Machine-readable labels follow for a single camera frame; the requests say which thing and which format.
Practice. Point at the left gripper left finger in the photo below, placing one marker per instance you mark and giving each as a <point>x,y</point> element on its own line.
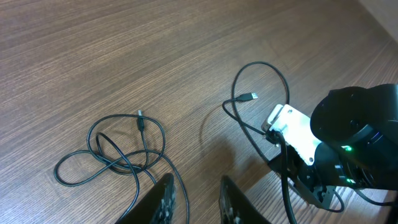
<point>157,206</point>

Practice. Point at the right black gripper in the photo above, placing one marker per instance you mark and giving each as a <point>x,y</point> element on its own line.
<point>315,183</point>

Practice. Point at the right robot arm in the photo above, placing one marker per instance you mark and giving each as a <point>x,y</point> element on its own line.
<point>350,140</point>

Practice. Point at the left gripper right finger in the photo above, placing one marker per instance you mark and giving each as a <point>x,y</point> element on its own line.
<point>235,207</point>

